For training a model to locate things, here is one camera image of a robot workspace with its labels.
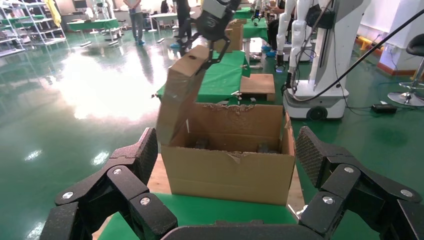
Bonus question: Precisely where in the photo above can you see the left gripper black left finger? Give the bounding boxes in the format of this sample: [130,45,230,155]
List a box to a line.
[39,127,179,240]

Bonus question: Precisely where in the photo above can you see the white wire shelf rack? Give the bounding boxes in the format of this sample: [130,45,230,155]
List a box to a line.
[18,0,67,46]
[0,4,27,58]

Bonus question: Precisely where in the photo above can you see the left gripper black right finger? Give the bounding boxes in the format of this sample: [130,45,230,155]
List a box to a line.
[295,125,424,240]

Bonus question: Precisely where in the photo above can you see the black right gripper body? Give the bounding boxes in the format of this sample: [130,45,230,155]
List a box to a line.
[196,0,241,43]

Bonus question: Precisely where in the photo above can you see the white distant table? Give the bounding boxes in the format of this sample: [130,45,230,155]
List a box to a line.
[149,12,180,34]

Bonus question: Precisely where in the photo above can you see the yellow hanging cloth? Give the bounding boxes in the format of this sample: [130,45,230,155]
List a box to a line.
[44,0,63,28]

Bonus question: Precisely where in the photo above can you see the seated person dark clothes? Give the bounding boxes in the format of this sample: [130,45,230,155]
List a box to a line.
[261,0,289,59]

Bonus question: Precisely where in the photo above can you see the flat brown cardboard box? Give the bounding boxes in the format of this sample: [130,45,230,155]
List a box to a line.
[240,73,276,102]

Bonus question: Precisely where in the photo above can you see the person in black clothes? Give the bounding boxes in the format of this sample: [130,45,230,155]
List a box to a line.
[170,0,194,51]

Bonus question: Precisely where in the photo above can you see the green tablecloth of neighbour table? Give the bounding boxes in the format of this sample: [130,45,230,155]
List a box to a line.
[156,49,252,115]

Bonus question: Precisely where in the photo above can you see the large open cardboard carton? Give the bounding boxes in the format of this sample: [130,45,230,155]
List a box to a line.
[160,102,297,207]

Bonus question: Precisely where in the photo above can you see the green tablecloth near shelves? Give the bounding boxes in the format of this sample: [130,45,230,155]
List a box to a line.
[67,18,120,32]

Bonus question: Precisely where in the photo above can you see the distant open cardboard carton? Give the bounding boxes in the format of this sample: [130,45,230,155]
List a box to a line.
[215,19,245,54]

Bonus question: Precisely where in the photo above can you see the black power adapter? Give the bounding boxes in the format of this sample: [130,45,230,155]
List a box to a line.
[370,103,398,115]

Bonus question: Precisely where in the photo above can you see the black swivel stool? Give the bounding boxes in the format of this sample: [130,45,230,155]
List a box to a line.
[387,33,424,108]

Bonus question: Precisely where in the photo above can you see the small taped cardboard box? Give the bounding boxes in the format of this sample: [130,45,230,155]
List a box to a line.
[155,44,211,146]

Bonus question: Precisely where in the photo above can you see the green tablecloth under carton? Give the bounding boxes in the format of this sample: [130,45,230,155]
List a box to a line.
[97,192,297,240]

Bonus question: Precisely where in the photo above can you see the yellow floor barrier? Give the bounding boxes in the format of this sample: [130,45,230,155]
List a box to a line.
[356,35,382,57]

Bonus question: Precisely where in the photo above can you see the white background robot body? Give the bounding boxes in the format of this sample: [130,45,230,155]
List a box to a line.
[283,0,372,121]

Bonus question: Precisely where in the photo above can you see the person in grey trousers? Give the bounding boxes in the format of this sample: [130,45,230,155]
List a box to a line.
[123,0,146,46]

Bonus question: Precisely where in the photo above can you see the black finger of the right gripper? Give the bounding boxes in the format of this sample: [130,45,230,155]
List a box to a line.
[198,33,233,71]
[178,18,201,58]

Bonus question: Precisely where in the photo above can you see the distant green tablecloth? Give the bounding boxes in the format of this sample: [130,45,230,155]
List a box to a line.
[243,18,269,42]
[233,7,253,20]

